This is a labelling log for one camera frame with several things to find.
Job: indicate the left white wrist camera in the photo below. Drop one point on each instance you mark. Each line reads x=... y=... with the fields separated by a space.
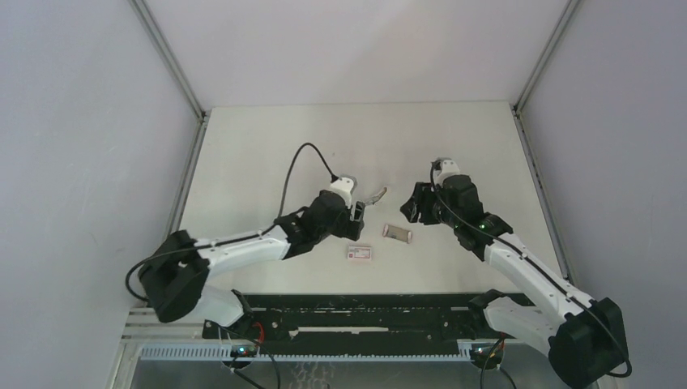
x=344 y=186

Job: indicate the cardboard staple box tray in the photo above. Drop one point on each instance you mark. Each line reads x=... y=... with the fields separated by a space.
x=397 y=233

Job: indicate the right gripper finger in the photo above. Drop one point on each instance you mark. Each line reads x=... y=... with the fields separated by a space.
x=420 y=195
x=415 y=210

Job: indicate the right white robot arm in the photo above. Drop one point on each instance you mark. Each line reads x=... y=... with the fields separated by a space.
x=582 y=337

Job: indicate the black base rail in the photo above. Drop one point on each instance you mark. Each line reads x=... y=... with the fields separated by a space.
x=357 y=323

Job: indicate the pink white stapler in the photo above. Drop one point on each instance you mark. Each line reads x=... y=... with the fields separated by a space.
x=372 y=200

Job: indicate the white slotted cable duct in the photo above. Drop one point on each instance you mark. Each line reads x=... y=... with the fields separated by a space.
x=458 y=351

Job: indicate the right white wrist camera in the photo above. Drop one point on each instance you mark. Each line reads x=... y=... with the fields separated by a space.
x=443 y=168

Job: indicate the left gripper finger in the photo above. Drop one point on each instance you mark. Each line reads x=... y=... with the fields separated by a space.
x=357 y=211
x=352 y=229

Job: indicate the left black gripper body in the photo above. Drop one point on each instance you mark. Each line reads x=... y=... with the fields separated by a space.
x=337 y=228

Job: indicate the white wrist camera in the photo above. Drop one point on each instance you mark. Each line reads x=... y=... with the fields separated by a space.
x=344 y=186
x=443 y=168

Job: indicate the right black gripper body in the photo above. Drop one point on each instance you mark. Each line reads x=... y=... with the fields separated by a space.
x=443 y=214

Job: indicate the red white staple box sleeve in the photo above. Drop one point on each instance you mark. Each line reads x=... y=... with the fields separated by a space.
x=360 y=253

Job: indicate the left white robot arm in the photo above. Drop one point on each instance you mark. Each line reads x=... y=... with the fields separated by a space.
x=175 y=277

